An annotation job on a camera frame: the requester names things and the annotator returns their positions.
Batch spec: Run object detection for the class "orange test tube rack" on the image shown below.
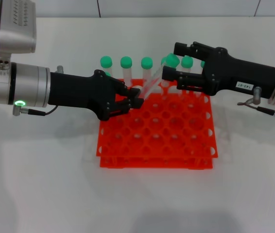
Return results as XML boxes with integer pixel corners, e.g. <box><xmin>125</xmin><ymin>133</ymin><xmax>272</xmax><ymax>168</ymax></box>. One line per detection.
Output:
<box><xmin>95</xmin><ymin>79</ymin><xmax>218</xmax><ymax>170</ymax></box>

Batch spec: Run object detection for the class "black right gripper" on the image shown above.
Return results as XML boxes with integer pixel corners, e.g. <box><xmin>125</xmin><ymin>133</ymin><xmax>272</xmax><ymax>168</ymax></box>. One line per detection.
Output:
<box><xmin>162</xmin><ymin>41</ymin><xmax>275</xmax><ymax>99</ymax></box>

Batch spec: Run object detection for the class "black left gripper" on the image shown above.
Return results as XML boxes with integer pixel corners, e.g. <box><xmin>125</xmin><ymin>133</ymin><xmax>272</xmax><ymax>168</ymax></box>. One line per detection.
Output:
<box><xmin>47</xmin><ymin>69</ymin><xmax>145</xmax><ymax>121</ymax></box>

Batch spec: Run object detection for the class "left gripper cable with plugs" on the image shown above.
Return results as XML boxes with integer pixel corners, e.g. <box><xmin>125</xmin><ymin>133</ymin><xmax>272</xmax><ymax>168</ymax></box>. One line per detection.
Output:
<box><xmin>12</xmin><ymin>65</ymin><xmax>65</xmax><ymax>117</ymax></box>

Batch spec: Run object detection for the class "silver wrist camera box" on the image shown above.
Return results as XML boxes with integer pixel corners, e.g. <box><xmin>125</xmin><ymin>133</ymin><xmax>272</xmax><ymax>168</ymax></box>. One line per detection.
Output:
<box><xmin>0</xmin><ymin>0</ymin><xmax>37</xmax><ymax>64</ymax></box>

